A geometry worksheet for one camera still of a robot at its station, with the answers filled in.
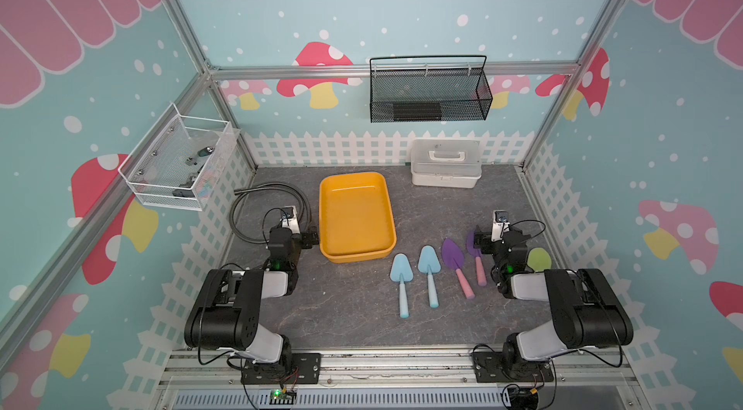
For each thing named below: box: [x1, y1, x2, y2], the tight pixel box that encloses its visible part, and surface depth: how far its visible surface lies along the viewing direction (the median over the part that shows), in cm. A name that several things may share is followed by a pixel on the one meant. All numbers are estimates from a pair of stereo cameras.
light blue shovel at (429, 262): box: [417, 244, 442, 309], surface depth 94 cm
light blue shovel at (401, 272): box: [389, 253, 415, 320], surface depth 92 cm
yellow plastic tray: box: [318, 172, 398, 264], surface depth 107 cm
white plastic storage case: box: [410, 139, 483, 189], surface depth 111 cm
